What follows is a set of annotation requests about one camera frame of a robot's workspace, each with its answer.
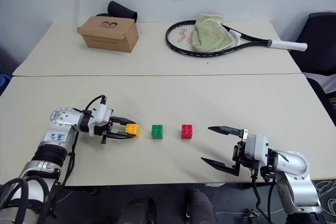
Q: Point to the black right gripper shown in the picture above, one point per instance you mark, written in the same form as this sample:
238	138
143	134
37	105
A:
240	154

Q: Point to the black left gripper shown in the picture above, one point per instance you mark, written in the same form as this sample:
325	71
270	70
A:
103	130

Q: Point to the yellow toy brick cube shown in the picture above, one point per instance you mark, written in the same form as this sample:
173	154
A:
132	130

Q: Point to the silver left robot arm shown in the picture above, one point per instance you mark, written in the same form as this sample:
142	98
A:
61	119

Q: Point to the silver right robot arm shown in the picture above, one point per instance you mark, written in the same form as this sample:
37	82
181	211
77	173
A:
296	166

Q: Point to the green toy brick cube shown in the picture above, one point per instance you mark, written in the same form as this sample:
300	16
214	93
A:
157	132

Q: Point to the red toy brick cube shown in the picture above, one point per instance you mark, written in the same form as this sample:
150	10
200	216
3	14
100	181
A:
187	131

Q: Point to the dark rounded shape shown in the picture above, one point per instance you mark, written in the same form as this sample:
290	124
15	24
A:
200	208
136	212

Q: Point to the brown cardboard box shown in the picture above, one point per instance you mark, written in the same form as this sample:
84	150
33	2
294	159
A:
107	36

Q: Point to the black tennis racket white grip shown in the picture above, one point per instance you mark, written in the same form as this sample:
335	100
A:
252	39

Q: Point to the pale green towel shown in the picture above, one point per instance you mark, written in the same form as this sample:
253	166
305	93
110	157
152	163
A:
210	35

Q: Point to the black rolled tube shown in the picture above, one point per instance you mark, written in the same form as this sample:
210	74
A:
120	11

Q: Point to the blue ribbed object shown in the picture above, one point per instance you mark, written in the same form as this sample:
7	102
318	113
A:
4	82

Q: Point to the black office chair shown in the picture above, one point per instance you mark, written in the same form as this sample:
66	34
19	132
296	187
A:
319	40

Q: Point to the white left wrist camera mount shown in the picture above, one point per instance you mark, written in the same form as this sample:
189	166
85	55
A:
101	115

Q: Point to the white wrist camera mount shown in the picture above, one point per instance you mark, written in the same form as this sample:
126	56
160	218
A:
256	148
101	115

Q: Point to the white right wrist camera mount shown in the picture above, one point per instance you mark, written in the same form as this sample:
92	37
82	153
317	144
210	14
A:
256	148

